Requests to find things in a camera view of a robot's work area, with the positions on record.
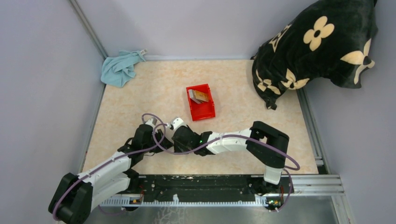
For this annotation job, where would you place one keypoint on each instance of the stack of credit cards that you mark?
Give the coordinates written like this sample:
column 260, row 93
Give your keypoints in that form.
column 198, row 96

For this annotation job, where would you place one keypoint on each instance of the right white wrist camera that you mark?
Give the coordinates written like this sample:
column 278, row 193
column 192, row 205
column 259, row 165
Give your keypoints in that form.
column 176, row 123

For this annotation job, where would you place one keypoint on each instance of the red plastic bin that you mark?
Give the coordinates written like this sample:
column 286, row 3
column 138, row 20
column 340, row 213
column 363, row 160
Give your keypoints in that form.
column 204, row 110

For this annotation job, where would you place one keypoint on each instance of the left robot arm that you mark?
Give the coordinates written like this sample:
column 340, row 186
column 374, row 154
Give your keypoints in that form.
column 77, row 195

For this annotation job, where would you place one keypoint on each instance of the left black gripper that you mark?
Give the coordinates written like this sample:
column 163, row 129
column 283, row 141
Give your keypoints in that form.
column 164, row 143

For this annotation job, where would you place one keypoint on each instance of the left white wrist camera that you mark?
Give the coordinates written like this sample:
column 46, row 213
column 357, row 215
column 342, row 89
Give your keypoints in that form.
column 151, row 122

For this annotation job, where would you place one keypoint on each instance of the black floral blanket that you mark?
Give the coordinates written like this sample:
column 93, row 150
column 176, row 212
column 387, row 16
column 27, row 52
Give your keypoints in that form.
column 329, row 39

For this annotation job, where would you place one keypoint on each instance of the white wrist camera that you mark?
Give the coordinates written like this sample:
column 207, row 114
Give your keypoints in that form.
column 151, row 122
column 176, row 123

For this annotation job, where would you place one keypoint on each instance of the aluminium front rail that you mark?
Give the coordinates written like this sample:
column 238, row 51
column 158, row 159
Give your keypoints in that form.
column 303, row 185

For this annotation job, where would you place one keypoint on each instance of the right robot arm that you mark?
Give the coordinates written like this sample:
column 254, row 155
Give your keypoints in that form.
column 264, row 142

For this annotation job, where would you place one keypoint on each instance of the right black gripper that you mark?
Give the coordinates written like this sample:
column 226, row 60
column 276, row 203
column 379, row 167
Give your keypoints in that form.
column 181, row 146

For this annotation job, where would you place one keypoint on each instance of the light blue cloth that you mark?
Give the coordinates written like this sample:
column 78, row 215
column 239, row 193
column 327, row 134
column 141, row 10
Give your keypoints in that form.
column 117, row 71

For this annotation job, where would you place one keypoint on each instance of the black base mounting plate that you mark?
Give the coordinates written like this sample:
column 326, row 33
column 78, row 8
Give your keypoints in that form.
column 206, row 188

